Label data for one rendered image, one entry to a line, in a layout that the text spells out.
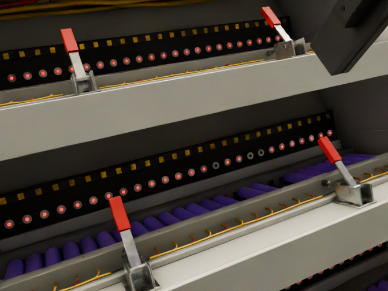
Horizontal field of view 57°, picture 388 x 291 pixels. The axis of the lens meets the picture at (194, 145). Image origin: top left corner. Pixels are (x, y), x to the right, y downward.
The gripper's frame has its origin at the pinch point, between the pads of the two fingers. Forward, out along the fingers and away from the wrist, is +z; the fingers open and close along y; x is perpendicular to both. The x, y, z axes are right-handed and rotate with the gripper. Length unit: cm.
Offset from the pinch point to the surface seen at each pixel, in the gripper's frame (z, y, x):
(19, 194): 32.0, -23.6, 9.4
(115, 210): 21.3, -14.6, 0.1
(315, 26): 27.2, 30.4, 25.1
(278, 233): 22.6, 0.9, -7.2
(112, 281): 24.5, -16.5, -5.5
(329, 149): 21.3, 12.1, -0.3
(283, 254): 21.1, -0.4, -9.5
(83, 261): 25.6, -18.5, -2.5
